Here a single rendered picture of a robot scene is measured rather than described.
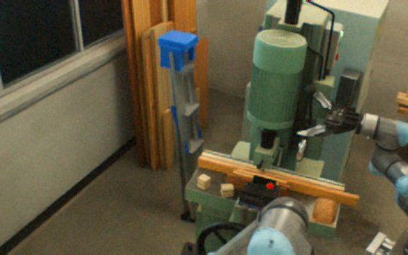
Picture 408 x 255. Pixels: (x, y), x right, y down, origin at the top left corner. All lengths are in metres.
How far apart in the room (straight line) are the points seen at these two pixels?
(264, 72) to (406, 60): 2.51
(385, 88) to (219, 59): 1.55
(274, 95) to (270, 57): 0.13
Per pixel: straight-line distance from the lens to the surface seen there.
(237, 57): 4.30
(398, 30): 3.87
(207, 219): 1.85
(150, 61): 3.02
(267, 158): 1.73
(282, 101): 1.57
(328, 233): 1.73
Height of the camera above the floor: 2.02
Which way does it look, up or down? 35 degrees down
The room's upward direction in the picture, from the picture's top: 8 degrees clockwise
